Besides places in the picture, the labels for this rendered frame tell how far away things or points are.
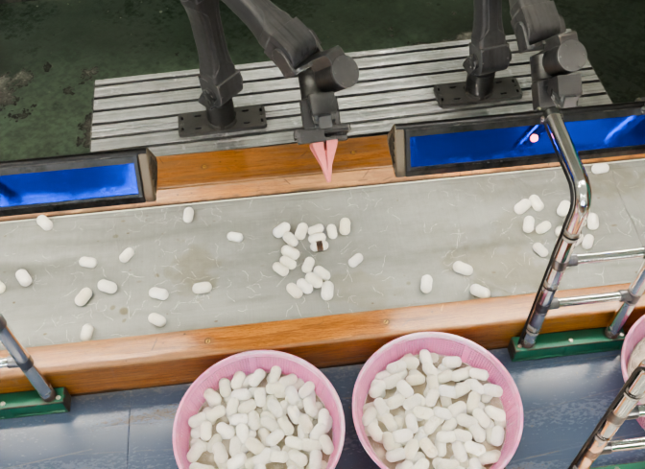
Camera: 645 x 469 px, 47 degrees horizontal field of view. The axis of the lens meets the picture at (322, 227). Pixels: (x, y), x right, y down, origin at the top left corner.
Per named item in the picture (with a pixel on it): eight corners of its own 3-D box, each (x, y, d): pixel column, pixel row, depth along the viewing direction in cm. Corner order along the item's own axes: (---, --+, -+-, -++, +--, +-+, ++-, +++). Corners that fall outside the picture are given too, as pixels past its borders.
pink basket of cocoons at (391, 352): (323, 399, 128) (322, 374, 120) (453, 335, 135) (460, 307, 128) (404, 543, 113) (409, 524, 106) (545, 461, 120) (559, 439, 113)
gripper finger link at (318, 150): (356, 177, 134) (349, 126, 134) (317, 183, 134) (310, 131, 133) (352, 178, 141) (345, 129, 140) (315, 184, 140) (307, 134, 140)
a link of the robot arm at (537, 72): (572, 82, 138) (568, 44, 138) (543, 83, 137) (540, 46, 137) (554, 87, 145) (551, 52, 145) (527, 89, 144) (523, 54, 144)
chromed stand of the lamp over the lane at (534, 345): (485, 273, 143) (532, 100, 108) (585, 263, 144) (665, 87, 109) (511, 362, 131) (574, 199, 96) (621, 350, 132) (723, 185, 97)
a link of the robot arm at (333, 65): (370, 71, 131) (335, 11, 128) (339, 97, 127) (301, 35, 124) (334, 84, 141) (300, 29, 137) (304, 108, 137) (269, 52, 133)
